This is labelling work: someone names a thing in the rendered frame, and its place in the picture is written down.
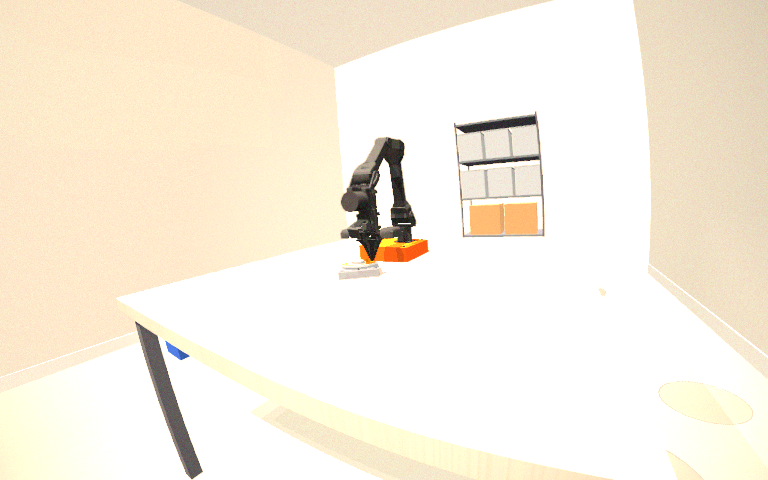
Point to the yellow round plate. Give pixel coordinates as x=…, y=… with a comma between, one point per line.
x=350, y=265

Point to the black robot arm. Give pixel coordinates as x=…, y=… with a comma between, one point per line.
x=361, y=193

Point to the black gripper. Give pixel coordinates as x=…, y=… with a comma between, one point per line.
x=371, y=244

